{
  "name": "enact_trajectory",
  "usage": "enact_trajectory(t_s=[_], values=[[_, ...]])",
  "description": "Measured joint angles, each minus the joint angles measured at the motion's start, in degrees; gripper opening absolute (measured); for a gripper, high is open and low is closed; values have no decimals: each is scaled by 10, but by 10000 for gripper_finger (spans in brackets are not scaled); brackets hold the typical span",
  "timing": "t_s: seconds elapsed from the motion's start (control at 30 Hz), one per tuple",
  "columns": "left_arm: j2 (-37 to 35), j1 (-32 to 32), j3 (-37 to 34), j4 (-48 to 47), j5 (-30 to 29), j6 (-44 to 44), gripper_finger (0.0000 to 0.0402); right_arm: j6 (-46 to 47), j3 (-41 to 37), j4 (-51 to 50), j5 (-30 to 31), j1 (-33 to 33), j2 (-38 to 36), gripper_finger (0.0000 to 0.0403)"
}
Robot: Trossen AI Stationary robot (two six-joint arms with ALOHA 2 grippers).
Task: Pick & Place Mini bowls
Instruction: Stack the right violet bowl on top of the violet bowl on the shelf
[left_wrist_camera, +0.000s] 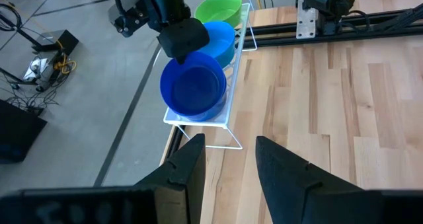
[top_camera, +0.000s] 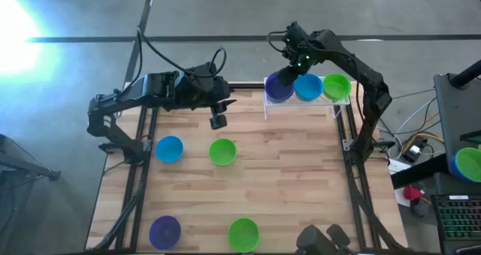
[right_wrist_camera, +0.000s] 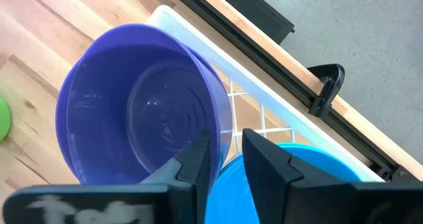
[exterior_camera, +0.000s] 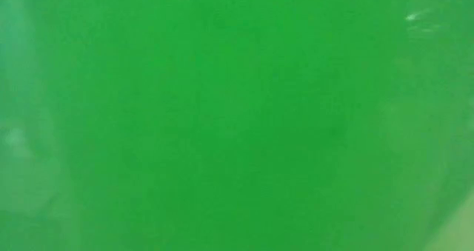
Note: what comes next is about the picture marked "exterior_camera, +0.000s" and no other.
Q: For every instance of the green mini bowl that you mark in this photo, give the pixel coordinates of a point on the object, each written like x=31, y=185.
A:
x=237, y=117

